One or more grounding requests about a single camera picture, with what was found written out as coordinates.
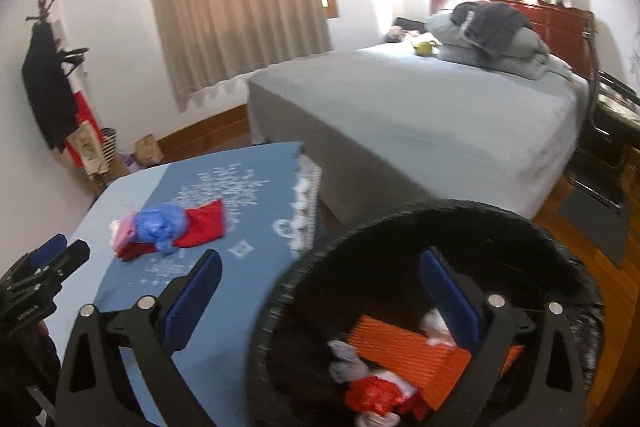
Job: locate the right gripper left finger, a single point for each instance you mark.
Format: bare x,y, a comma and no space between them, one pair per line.
94,387

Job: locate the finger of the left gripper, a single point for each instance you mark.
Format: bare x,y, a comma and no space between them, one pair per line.
46,253
60,264

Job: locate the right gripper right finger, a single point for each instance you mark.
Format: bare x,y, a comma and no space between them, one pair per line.
452,301

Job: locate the pink paper piece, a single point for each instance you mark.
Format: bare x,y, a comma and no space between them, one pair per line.
122,232

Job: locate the white tissue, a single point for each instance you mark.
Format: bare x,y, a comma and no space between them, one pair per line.
436,330

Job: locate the blue plastic bag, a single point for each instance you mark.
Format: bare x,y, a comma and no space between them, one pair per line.
159,226

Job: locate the red white plastic bag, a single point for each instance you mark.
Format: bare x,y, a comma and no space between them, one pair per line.
382,399

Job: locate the red sock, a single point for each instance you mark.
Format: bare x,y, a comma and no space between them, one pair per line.
205,224

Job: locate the grey tissue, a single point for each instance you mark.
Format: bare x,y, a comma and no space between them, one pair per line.
348,366

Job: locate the black trash bin with bag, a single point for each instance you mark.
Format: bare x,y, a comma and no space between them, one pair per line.
537,340

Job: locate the wooden coat rack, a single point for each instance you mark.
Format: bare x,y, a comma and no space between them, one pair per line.
73,65

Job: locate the beige tote bag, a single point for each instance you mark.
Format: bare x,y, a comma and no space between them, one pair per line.
86,143

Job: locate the brown paper bag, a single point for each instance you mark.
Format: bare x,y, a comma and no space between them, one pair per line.
148,152

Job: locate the red hanging bag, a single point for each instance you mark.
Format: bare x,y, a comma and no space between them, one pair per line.
84,112

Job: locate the dark floor mat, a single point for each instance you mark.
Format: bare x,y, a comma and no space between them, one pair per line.
605,222

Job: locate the black hanging coat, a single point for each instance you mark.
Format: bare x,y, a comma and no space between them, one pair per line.
48,90

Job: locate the grey covered bed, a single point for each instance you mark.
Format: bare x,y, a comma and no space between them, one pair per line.
388,127

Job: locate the black office chair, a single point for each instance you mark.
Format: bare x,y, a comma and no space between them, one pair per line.
609,133

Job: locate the grey pillow stack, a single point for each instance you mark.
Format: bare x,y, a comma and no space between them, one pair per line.
520,52

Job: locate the yellow green plush toy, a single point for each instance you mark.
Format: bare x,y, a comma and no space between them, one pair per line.
426,49

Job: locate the dark grey blanket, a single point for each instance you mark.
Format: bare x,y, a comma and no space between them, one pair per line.
492,24

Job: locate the red wooden headboard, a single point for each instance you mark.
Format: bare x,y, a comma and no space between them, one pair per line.
560,27

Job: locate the black bag behind bed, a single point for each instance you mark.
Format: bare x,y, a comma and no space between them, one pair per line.
404,28

